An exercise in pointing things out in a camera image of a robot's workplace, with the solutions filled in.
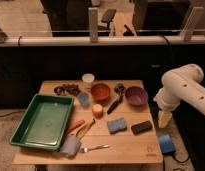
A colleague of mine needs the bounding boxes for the wooden table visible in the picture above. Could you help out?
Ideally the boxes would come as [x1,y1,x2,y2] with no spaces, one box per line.
[14,81,163,165]

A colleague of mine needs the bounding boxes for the orange cup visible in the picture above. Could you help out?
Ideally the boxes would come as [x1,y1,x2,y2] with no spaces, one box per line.
[92,104,103,119]

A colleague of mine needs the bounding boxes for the black office chair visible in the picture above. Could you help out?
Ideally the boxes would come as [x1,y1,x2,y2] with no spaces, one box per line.
[98,9,116,32]

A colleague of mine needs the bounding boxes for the blue sponge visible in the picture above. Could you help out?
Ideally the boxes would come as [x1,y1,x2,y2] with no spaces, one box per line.
[107,118,127,134]

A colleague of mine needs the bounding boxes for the black handled scissors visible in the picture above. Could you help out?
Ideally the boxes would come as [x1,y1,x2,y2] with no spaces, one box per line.
[107,83,125,114]

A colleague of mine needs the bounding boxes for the orange handled tool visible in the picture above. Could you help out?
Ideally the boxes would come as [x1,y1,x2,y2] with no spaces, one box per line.
[65,119,85,135]

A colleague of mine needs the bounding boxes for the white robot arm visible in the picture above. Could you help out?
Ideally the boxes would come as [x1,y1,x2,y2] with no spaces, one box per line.
[153,64,205,128]

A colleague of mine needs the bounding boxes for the black rectangular sponge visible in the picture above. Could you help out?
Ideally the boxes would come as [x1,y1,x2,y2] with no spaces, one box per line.
[131,121,152,135]

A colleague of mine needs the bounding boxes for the yellow handled tool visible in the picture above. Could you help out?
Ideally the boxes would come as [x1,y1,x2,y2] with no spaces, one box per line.
[76,119,95,139]

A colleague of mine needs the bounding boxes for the silver fork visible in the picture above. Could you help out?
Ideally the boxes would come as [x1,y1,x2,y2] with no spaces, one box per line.
[79,144,110,153]

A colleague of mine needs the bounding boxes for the green plastic tray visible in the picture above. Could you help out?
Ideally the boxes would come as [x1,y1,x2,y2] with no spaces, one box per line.
[10,94,74,151]

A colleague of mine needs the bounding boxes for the light blue cup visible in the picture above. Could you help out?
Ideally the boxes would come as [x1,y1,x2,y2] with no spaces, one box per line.
[77,92,89,107]

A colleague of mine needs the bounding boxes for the orange bowl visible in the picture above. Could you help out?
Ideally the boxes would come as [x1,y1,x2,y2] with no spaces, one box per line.
[91,83,111,102]

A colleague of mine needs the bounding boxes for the grey folded cloth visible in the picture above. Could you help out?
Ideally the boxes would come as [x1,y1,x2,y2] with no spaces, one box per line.
[60,134,81,158]

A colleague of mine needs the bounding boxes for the white cup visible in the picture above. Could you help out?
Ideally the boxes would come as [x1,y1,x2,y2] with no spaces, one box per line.
[82,73,95,89]

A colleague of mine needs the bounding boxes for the purple bowl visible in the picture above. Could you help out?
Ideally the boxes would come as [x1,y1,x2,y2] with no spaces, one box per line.
[125,86,148,106]

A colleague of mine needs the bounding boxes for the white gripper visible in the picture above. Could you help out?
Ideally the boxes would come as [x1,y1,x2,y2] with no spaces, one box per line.
[153,89,179,128]

